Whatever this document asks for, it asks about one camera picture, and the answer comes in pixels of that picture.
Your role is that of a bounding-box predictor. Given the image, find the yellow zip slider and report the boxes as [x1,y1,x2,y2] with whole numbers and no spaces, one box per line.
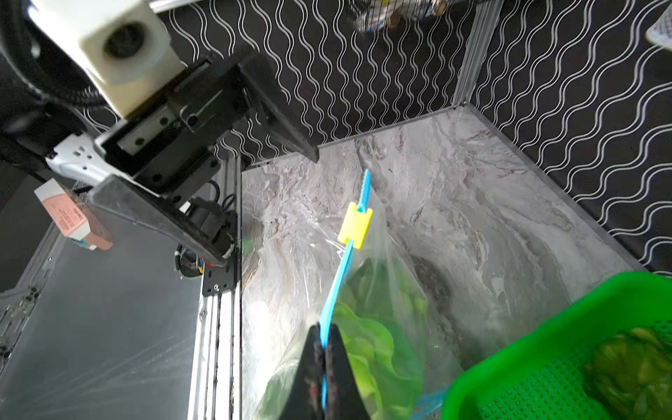
[338,202,374,250]

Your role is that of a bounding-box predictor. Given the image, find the pink white small box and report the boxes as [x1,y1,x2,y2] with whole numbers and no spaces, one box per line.
[34,178,113,251]

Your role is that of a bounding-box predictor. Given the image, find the zip-top bag with two cabbages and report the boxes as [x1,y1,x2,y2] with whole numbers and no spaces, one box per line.
[243,173,461,419]

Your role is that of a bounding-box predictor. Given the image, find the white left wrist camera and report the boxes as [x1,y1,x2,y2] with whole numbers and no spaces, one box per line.
[28,1,184,118]

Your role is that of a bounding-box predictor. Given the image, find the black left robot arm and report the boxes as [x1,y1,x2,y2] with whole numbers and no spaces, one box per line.
[1,1,320,266]

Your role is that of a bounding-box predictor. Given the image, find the white wire wall basket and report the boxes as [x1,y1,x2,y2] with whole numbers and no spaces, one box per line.
[646,5,672,51]

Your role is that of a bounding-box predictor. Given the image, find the black wire corner basket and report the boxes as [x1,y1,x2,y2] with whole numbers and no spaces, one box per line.
[345,0,481,33]

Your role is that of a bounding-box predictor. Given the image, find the green plastic basket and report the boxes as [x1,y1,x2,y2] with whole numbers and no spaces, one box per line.
[440,272,671,419]

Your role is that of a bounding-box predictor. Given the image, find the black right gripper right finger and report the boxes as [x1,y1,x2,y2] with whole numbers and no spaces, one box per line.
[324,324,369,420]

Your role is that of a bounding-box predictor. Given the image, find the green chinese cabbage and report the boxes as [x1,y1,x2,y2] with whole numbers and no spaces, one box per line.
[581,328,671,419]

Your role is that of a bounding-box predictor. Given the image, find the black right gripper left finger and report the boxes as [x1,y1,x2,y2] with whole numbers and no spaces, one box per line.
[279,324,325,420]

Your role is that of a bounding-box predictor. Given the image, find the pale chinese cabbage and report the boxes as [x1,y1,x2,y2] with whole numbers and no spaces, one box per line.
[256,256,429,420]

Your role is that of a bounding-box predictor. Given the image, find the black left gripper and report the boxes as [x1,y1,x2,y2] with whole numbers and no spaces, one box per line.
[45,49,320,267]

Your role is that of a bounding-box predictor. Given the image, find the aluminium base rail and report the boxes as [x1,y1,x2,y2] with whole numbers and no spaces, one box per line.
[187,157,243,419]

